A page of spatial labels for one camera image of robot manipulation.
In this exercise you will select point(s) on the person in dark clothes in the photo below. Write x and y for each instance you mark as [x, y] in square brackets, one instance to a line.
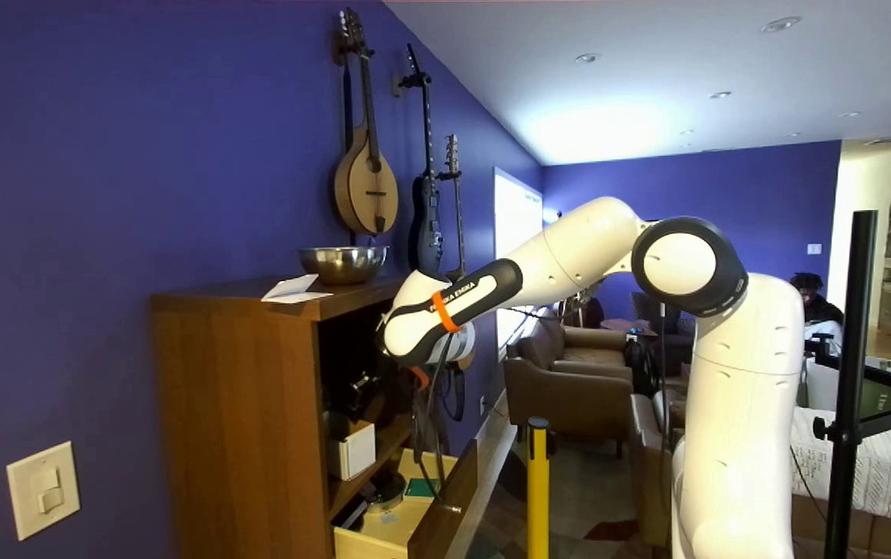
[813, 299]

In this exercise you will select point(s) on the metal bowl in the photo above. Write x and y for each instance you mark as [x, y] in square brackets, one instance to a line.
[346, 262]

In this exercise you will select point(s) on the cream wall switch plate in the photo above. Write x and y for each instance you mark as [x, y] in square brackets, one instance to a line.
[42, 490]

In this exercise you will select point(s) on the yellow pole with black cap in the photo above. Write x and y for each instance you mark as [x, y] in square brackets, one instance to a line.
[537, 484]

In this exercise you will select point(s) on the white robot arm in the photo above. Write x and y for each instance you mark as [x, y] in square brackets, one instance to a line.
[733, 392]

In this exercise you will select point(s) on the brown wooden cabinet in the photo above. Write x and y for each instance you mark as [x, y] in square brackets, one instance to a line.
[246, 413]

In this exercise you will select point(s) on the silver black electric guitar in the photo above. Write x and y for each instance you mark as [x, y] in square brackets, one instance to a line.
[427, 217]

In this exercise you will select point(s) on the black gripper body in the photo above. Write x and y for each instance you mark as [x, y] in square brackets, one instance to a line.
[373, 389]

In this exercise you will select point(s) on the small white box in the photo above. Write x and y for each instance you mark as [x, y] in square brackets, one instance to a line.
[358, 451]

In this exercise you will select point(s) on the brown sofa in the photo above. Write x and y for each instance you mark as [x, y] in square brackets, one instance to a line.
[556, 389]

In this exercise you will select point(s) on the tan mandolin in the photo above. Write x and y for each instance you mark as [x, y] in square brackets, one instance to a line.
[365, 188]

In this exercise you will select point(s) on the wooden cabinet drawer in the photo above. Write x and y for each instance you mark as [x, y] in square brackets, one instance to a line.
[433, 517]

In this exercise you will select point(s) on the white knitted bed cover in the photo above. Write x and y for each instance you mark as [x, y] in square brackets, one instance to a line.
[878, 467]

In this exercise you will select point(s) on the white paper sheet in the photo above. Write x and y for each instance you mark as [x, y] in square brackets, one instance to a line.
[292, 289]

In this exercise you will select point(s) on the bright window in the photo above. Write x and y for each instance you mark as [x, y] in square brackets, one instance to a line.
[515, 236]

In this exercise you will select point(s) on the black tripod stand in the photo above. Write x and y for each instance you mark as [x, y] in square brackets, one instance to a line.
[849, 392]

